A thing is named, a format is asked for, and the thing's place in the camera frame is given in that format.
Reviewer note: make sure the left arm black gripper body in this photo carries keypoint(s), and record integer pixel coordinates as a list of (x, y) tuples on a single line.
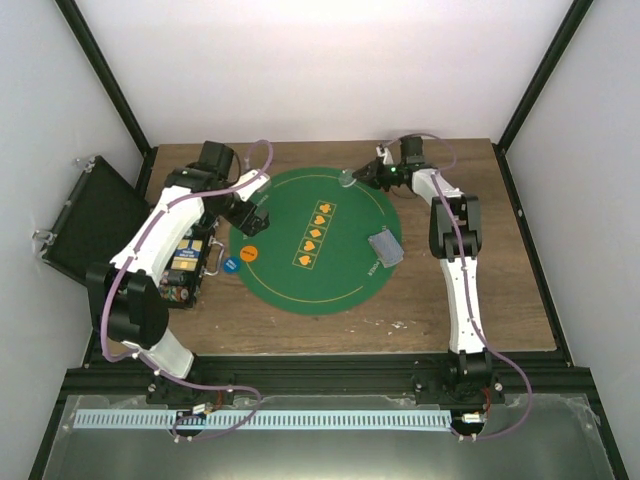
[(238, 220)]

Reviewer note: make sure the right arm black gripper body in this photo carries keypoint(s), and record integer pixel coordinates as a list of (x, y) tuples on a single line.
[(387, 177)]

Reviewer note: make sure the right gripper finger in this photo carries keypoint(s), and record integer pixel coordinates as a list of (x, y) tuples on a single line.
[(361, 173), (371, 182)]

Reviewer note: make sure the clear acrylic dealer button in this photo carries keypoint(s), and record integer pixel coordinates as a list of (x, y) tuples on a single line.
[(346, 178)]

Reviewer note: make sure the orange big blind button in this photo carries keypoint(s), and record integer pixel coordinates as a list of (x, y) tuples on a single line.
[(248, 253)]

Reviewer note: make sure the blue small blind button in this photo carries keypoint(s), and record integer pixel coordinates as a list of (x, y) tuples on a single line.
[(231, 265)]

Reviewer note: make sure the deck of grey cards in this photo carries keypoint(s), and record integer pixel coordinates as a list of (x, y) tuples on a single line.
[(387, 248)]

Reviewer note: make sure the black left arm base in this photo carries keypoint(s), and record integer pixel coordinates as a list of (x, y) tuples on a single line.
[(163, 391)]

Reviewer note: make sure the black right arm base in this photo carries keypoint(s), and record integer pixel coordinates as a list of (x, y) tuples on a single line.
[(442, 382)]

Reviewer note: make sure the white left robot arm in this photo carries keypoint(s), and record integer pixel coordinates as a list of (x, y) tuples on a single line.
[(127, 310)]

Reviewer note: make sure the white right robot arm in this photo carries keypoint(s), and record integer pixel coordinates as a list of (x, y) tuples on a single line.
[(455, 240)]

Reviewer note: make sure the blue card deck box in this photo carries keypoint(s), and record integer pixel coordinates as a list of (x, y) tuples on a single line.
[(187, 255)]

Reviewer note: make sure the round green poker mat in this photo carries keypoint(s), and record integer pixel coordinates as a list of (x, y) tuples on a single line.
[(315, 258)]

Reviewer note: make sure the black poker set case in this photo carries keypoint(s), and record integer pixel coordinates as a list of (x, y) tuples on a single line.
[(101, 215)]

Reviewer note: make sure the light blue slotted rail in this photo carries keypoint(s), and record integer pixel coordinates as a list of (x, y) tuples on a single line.
[(396, 420)]

